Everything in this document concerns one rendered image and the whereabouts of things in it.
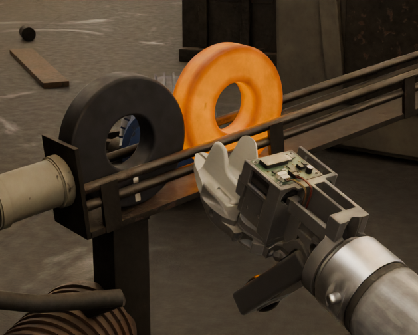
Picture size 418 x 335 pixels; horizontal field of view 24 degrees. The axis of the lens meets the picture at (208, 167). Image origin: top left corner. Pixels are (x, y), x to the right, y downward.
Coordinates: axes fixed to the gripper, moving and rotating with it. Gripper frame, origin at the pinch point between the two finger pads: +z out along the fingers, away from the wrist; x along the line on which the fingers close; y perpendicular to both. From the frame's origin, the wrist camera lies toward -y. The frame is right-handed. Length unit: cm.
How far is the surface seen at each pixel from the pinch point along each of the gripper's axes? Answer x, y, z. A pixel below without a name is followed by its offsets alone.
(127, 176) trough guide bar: 1.2, -7.7, 10.6
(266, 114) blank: -21.1, -5.3, 13.3
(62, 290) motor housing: 7.2, -22.9, 11.5
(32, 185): 12.1, -7.3, 12.4
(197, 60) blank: -11.7, 1.5, 17.7
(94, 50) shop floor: -214, -183, 330
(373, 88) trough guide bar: -38.4, -3.4, 11.6
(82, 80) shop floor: -171, -165, 274
